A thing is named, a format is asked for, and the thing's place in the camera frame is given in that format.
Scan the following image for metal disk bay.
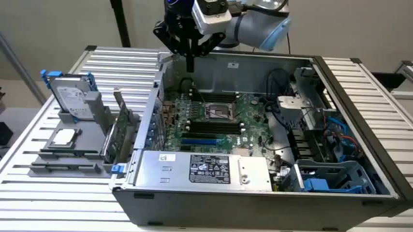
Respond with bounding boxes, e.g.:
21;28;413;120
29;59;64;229
277;67;338;131

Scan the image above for hard drive in blue caddy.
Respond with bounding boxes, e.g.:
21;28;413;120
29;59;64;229
40;69;97;124

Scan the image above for thin black wire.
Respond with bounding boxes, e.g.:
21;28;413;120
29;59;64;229
262;136;291;152

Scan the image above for silver chipset heatsink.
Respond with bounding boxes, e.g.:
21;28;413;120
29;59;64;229
232;147;253;157

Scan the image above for thick black camera cable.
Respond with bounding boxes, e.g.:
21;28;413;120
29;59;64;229
228;0;290;18

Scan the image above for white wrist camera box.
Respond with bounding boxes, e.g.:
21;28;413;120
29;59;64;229
192;0;232;35

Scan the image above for orange wire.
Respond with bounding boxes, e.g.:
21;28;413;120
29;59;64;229
341;135;358;150

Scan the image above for grey parts rack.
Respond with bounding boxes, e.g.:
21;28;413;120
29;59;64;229
28;90;143;179

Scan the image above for short black wire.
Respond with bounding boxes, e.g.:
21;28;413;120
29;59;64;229
179;77;194;92

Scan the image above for blue disk caddy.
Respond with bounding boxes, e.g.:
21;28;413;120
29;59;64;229
305;178;330;193

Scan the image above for green graphics card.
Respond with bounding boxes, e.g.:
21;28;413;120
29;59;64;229
101;88;143;165

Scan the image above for long black expansion slot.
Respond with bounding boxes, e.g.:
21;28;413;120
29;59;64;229
182;132;226;140

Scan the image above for green RAM stick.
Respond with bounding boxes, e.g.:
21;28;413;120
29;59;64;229
31;163;99;170
39;148;99;155

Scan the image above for black box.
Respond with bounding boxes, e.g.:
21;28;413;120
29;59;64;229
0;122;13;145

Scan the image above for silver hard disk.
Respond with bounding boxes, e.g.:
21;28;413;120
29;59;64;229
49;77;93;120

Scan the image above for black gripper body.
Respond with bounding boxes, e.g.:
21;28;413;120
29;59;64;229
163;0;210;41

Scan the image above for blue wire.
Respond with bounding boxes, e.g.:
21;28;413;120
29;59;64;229
325;116;358;165

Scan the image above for blue expansion slot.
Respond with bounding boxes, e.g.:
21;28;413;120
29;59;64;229
180;138;219;145

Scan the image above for grey metal bar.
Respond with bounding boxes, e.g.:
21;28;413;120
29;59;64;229
0;31;48;104

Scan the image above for black wire loop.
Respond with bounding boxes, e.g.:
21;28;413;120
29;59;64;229
266;69;293;97

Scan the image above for CPU socket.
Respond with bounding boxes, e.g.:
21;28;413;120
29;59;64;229
202;102;232;120

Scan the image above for silver power supply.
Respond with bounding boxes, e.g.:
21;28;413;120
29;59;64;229
134;151;274;191

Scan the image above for black open PC case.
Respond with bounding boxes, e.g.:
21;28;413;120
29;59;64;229
108;47;413;229

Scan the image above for green motherboard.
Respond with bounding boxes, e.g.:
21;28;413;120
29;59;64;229
160;93;275;158

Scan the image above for black fan shroud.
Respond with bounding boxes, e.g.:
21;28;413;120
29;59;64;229
286;128;337;162

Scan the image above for silver CPU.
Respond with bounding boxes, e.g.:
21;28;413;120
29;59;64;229
51;129;81;147

